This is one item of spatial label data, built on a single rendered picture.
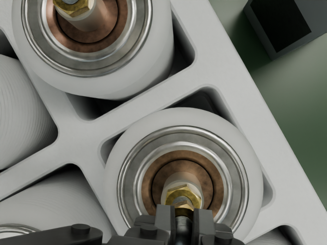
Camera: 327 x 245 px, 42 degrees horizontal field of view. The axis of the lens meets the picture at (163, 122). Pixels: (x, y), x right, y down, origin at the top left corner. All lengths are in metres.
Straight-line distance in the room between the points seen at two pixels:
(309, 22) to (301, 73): 0.17
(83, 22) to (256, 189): 0.13
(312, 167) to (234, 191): 0.28
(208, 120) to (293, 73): 0.28
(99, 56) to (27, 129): 0.10
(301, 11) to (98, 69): 0.17
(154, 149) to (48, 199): 0.09
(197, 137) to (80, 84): 0.07
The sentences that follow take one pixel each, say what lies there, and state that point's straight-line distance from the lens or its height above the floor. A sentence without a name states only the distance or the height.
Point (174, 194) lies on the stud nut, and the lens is 0.21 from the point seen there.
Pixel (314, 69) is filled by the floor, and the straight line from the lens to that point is 0.52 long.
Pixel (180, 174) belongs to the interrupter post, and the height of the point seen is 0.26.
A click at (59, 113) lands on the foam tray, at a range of 0.33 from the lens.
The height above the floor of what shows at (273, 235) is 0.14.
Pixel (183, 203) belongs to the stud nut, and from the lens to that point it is 0.17.
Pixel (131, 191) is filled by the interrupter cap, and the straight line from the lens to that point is 0.25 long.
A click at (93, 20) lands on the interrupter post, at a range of 0.24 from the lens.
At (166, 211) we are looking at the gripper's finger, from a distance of 0.15.
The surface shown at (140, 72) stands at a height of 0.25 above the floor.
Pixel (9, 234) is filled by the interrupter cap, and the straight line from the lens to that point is 0.27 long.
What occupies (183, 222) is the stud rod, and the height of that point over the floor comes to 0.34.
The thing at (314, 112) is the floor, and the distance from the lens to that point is 0.52.
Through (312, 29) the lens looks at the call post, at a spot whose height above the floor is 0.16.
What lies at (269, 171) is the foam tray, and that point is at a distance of 0.33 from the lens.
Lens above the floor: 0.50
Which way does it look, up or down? 87 degrees down
